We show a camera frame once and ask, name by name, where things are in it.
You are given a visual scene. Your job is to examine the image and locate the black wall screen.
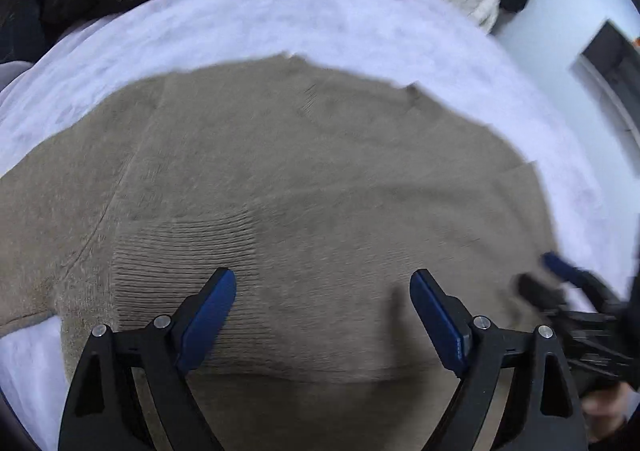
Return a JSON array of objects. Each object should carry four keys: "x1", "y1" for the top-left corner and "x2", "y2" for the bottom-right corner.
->
[{"x1": 580, "y1": 20, "x2": 640, "y2": 132}]

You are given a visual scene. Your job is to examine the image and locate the dark blue jeans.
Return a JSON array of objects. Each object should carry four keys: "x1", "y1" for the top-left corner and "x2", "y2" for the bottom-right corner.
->
[{"x1": 0, "y1": 0, "x2": 46, "y2": 64}]

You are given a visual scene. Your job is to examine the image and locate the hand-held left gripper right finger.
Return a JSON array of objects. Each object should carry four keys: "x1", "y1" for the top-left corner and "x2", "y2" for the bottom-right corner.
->
[{"x1": 409, "y1": 269, "x2": 588, "y2": 451}]

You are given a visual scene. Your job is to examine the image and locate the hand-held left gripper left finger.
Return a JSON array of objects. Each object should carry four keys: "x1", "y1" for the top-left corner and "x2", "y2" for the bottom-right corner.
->
[{"x1": 58, "y1": 267, "x2": 237, "y2": 451}]

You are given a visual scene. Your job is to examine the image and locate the beige knit sweater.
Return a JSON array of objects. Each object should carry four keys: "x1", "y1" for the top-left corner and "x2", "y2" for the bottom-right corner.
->
[{"x1": 0, "y1": 53, "x2": 561, "y2": 451}]

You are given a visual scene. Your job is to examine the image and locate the person's right hand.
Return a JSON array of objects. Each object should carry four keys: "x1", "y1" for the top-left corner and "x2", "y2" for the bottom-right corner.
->
[{"x1": 582, "y1": 378, "x2": 636, "y2": 444}]

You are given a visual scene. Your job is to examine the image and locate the lavender fleece blanket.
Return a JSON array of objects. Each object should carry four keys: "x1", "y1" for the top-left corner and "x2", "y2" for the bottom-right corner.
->
[{"x1": 0, "y1": 0, "x2": 626, "y2": 451}]

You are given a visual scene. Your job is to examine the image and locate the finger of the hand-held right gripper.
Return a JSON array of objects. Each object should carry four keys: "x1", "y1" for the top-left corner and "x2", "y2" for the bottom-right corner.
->
[
  {"x1": 517, "y1": 273, "x2": 632, "y2": 372},
  {"x1": 542, "y1": 251, "x2": 622, "y2": 307}
]

